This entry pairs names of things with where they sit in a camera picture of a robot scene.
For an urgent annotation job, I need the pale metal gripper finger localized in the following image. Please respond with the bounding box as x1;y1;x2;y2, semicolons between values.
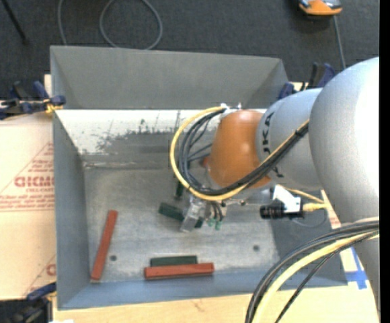
180;210;202;234

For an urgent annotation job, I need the dark green flat block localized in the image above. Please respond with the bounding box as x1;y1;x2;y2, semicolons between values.
173;179;186;201
157;202;204;229
149;254;198;268

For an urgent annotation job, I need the red-brown flat block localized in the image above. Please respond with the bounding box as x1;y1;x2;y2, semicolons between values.
143;262;215;280
89;209;119;281

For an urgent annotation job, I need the grey metal bin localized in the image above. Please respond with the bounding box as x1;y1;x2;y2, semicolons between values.
49;45;348;311

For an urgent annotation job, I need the brown cardboard board red print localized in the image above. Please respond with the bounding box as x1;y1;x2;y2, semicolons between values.
0;110;59;303

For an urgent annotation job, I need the black cylinder on white bracket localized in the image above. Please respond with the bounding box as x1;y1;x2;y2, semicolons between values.
259;184;305;220

